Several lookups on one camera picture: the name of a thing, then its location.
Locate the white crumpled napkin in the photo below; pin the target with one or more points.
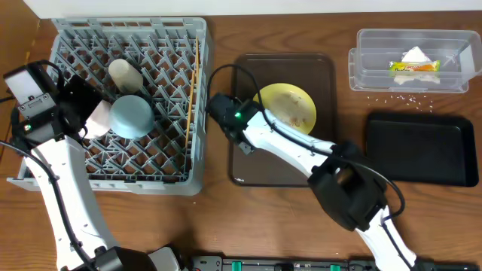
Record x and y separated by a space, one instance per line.
415 55

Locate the dark brown serving tray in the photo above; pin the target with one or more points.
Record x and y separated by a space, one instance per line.
315 74

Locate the grey dish rack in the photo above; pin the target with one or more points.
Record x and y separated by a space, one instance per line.
162 50

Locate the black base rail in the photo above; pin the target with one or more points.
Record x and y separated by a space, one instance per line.
216 263

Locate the clear plastic bin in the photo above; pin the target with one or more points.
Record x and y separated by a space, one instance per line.
459 52

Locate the light blue bowl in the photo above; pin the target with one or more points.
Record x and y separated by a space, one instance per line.
131 117

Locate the white cup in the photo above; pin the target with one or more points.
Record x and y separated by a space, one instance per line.
126 78

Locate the black tray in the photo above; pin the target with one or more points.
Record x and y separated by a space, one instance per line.
423 148

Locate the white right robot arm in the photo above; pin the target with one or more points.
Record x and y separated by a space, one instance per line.
350 191

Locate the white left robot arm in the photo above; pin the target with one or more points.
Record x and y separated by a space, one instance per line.
48 128

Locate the yellow snack wrapper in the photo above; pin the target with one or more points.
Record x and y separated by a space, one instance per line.
414 66

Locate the rice and food scraps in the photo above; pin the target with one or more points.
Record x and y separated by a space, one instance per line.
292 110

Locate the yellow plate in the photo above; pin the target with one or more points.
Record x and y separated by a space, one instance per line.
270 95

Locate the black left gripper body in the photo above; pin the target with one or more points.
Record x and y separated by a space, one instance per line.
80 102

